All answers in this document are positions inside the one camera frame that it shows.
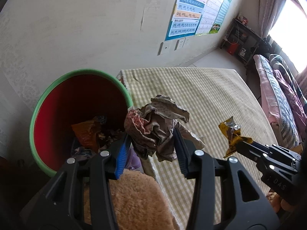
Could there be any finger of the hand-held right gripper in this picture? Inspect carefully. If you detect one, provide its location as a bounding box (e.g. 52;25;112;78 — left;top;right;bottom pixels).
247;141;280;153
236;141;267;168

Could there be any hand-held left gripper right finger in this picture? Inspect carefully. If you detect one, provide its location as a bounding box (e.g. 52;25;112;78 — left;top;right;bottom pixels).
173;126;280;230

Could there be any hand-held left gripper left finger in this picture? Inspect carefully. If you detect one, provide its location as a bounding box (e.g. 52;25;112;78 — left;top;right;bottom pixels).
44;133;132;230

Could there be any yellow foil wrapper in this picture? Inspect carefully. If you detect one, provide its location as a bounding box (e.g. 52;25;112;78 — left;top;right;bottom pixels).
218;117;253;159

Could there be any brown paper wrapper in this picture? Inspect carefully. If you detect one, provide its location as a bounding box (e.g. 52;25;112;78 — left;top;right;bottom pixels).
124;94;205;162

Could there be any orange plastic wrapper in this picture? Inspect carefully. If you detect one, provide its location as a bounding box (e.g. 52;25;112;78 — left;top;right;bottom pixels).
71;120;102;152

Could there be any red bucket with green rim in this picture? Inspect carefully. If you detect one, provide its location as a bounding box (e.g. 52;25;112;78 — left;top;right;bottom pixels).
29;69;133;178

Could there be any purple plastic object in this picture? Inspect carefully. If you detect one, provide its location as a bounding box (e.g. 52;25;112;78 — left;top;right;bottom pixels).
125;146;142;170

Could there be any bed with checked cover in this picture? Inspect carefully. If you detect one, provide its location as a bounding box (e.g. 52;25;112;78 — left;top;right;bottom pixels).
253;54;307;154

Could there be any purple floral blanket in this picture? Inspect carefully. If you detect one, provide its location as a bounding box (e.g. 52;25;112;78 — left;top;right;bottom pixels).
270;54;307;125

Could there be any yellow checked tablecloth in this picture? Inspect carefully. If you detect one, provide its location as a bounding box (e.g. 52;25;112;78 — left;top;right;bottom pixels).
116;67;280;230

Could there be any red container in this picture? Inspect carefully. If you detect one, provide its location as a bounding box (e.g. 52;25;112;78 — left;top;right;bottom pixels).
227;43;239;55

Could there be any dark metal shelf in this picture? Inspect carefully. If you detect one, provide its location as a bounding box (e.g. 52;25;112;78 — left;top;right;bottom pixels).
221;18;267;67

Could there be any bright window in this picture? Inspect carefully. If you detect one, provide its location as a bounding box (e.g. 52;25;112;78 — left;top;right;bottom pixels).
267;0;307;75

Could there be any pink curtain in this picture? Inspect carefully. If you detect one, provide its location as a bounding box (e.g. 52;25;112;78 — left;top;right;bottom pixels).
258;0;290;39

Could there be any white wall switch plate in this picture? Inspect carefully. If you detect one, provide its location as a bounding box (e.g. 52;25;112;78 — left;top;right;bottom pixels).
158;41;171;56

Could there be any blue alphabet wall poster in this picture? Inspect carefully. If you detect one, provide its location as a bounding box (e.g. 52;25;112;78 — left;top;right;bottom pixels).
164;0;207;41

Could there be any green chart wall poster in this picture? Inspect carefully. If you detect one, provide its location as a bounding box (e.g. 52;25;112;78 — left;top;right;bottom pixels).
209;0;233;34

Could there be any white chart wall poster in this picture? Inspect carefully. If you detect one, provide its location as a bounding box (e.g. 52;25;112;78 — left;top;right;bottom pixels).
195;0;227;36

